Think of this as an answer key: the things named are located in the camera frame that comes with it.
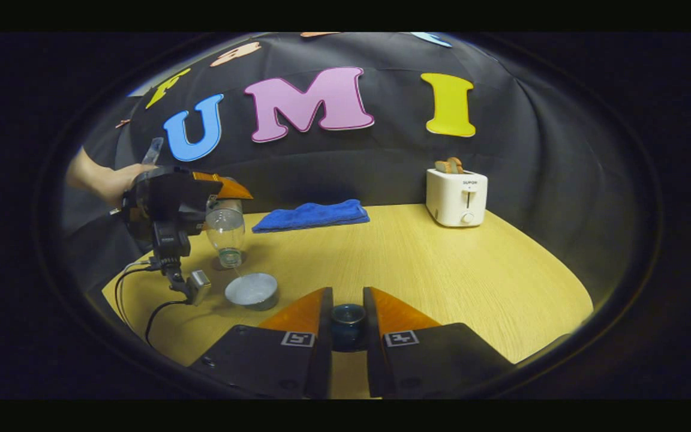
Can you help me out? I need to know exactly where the round brown coaster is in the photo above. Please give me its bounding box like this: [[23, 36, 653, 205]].
[[210, 256, 248, 272]]

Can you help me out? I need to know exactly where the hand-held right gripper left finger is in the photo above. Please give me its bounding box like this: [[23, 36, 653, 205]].
[[190, 287, 334, 400]]

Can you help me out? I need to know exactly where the white toaster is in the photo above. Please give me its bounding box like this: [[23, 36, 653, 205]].
[[425, 168, 489, 228]]

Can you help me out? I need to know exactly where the blue folded towel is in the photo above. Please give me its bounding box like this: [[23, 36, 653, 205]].
[[252, 199, 371, 234]]

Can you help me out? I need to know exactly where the clear plastic water bottle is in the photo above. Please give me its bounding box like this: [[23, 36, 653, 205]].
[[205, 199, 247, 269]]

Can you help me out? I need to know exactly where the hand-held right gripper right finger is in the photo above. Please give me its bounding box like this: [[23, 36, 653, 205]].
[[362, 287, 515, 400]]

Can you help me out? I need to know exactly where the white teacup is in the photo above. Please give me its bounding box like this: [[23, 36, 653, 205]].
[[224, 273, 279, 311]]

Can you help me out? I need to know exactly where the black backdrop cloth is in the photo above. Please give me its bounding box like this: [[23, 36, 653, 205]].
[[64, 33, 640, 337]]

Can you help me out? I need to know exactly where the black cable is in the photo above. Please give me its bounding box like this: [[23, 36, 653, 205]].
[[144, 299, 190, 349], [114, 261, 161, 337]]

